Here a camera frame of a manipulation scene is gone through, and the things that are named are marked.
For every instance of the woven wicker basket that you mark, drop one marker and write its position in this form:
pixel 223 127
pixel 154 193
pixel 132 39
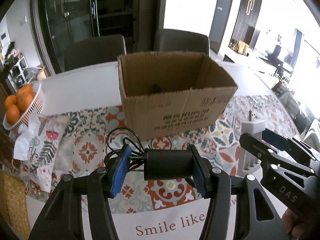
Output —
pixel 12 200

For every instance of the white shelf unit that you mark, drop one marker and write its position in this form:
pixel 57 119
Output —
pixel 17 67

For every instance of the white table cover sheet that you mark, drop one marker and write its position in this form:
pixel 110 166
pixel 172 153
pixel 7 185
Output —
pixel 82 92

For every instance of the small cardboard box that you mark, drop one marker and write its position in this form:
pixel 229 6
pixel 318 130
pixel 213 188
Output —
pixel 41 73

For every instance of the patterned tile-print tablecloth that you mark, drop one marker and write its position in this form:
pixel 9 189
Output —
pixel 87 152

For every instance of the dark slatted cabinet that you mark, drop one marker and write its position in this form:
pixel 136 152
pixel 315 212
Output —
pixel 246 17

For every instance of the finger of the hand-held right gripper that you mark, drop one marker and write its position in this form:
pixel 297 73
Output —
pixel 252 142
pixel 273 136

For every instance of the dark grey dining chair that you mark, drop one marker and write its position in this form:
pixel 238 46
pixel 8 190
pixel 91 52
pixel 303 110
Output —
pixel 95 52
pixel 181 42

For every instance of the white wall intercom panel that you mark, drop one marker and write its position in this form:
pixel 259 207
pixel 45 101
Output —
pixel 3 37

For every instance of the white battery charger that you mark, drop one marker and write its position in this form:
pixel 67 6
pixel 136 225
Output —
pixel 251 127

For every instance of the brown cardboard box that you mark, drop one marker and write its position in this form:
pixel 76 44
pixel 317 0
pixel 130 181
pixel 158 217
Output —
pixel 175 115

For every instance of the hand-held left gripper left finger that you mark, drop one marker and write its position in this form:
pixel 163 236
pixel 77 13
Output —
pixel 120 172

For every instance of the person's right hand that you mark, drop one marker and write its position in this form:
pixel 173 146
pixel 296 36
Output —
pixel 290 223

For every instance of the white lettered mat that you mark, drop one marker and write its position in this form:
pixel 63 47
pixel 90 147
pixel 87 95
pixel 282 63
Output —
pixel 150 215

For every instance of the orange fruit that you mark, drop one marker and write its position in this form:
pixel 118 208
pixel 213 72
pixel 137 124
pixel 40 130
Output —
pixel 12 115
pixel 25 89
pixel 23 100
pixel 10 102

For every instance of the white low sideboard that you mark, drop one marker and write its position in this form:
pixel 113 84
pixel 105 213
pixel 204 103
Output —
pixel 240 57

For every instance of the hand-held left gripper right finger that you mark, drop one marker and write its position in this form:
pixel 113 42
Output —
pixel 198 175

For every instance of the dark grey door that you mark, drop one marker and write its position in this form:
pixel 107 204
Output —
pixel 221 12

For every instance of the black glass door cabinet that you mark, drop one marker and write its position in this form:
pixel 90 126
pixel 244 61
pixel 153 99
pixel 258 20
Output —
pixel 75 7

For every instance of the white plastic fruit basket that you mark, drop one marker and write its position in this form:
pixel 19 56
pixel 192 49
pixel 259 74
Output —
pixel 35 102

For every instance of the floral printed cloth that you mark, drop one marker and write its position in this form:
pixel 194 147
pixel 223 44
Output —
pixel 47 142

